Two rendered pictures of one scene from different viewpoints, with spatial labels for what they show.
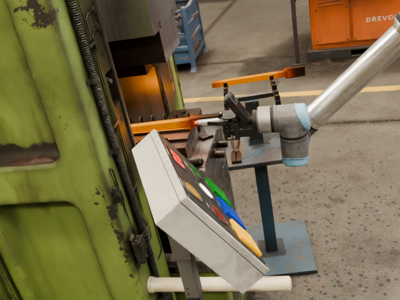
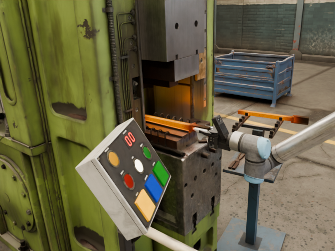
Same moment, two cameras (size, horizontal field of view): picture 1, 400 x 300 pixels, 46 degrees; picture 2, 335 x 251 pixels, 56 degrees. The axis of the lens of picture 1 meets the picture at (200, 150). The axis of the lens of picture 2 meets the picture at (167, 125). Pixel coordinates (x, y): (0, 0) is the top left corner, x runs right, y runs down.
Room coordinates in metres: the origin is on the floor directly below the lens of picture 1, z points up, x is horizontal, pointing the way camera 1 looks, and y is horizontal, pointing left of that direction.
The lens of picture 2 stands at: (0.08, -0.47, 1.60)
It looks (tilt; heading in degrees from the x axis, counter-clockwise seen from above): 21 degrees down; 24
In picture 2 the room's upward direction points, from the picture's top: 2 degrees counter-clockwise
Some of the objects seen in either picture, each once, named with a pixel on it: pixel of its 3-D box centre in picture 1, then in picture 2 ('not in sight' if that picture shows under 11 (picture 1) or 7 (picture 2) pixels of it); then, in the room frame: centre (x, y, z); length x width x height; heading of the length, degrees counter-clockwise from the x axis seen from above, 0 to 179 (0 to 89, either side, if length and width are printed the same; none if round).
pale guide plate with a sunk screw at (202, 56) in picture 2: not in sight; (200, 63); (1.80, 0.06, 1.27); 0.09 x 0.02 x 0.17; 165
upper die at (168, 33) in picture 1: (108, 46); (152, 63); (1.51, 0.22, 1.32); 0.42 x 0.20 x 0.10; 75
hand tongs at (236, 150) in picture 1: (234, 131); (246, 148); (2.05, -0.18, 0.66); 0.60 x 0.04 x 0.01; 173
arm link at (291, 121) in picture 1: (290, 118); (254, 146); (1.39, -0.31, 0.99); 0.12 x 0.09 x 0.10; 75
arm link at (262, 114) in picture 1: (263, 119); (237, 141); (1.42, -0.23, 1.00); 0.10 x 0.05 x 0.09; 165
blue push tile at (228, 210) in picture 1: (229, 214); (152, 188); (0.92, -0.04, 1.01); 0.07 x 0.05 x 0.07; 10
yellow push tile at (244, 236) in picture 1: (243, 238); (144, 205); (0.82, -0.06, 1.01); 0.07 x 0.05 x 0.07; 10
